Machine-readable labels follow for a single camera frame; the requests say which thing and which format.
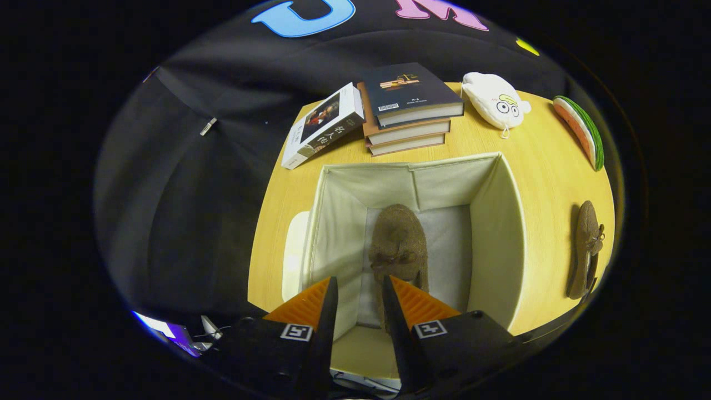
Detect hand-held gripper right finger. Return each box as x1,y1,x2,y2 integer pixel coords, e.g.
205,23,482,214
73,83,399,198
381,274,525,396

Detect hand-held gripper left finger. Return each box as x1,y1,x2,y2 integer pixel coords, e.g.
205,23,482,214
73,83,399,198
214,276,339,398

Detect brown fuzzy shoe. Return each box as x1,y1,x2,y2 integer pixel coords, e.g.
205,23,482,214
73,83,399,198
565,200,606,301
368,203,430,334

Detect grey fabric storage box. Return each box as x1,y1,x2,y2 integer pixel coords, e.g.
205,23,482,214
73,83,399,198
282,152,527,378

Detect thin brown edged book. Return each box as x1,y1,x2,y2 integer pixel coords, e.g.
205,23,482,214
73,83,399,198
367,133,447,157

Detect brown cover book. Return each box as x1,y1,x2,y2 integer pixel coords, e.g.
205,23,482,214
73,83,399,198
357,82,452,146

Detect white portrait cover book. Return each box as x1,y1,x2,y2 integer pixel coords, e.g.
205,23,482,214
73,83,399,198
281,82,367,171

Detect dark blue hardcover book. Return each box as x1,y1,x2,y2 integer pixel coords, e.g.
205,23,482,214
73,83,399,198
364,62,465,129

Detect white plush toy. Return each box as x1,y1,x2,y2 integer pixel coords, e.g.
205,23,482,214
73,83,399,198
461,72,532,139

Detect watermelon slice plush toy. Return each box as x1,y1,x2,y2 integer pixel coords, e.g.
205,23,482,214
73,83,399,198
552,95,605,172

